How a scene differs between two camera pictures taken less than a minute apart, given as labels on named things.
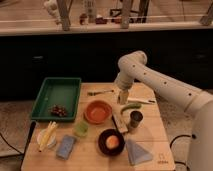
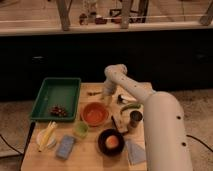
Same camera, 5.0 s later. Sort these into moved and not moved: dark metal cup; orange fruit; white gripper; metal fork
Moved: white gripper
Not moved: dark metal cup; metal fork; orange fruit
